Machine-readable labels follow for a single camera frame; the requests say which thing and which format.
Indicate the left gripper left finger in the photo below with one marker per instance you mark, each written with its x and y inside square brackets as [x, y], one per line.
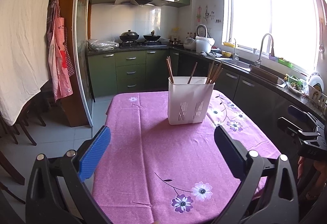
[45, 202]

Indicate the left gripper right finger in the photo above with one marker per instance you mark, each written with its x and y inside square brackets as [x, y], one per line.
[267, 192]

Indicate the person right hand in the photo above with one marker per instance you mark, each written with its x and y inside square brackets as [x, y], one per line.
[311, 179]

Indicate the plate of vegetables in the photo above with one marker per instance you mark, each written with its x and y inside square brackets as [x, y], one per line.
[295, 84]

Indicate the purple floral tablecloth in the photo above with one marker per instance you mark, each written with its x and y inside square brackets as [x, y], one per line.
[154, 171]

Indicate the small chrome faucet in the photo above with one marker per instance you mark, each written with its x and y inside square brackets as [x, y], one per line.
[235, 55]

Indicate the white plastic utensil holder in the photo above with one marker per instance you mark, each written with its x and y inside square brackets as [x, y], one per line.
[188, 100]

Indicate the red checkered apron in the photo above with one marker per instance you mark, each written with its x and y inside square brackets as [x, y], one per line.
[60, 63]

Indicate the green lower cabinets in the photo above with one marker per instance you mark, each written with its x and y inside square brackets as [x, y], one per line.
[131, 71]

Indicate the white rice cooker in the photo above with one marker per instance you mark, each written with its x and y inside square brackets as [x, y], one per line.
[190, 44]

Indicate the clear plastic bag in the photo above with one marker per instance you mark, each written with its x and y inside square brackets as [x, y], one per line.
[102, 44]

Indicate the black lidded wok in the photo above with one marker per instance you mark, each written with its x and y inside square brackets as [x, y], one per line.
[129, 36]

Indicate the white hanging cloth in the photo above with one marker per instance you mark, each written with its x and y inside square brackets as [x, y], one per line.
[24, 60]

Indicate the black wok with handle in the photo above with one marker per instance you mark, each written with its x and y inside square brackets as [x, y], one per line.
[152, 37]

